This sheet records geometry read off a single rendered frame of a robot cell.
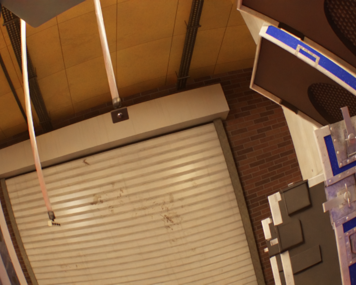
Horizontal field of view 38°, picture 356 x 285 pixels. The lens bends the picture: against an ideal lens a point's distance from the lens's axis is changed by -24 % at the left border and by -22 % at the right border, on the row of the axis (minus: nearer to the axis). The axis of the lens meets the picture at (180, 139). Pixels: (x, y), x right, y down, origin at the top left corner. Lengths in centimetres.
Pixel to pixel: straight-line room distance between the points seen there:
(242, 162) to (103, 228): 189
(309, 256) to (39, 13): 156
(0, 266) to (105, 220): 659
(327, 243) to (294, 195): 29
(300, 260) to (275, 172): 552
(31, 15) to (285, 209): 149
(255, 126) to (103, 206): 209
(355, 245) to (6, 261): 91
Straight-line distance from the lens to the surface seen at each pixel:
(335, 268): 220
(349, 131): 134
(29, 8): 88
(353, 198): 133
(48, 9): 91
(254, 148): 763
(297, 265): 214
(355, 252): 132
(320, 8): 210
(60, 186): 736
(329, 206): 128
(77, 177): 734
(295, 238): 214
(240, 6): 237
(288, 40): 263
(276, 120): 780
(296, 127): 470
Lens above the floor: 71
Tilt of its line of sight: 14 degrees up
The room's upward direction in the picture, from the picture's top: 17 degrees counter-clockwise
